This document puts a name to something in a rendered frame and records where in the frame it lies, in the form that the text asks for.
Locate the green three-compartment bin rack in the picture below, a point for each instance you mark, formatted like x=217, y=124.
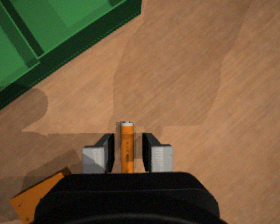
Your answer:
x=44, y=23

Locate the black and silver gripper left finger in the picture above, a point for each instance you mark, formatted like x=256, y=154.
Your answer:
x=99, y=158

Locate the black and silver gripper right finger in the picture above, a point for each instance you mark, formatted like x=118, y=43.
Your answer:
x=156, y=157

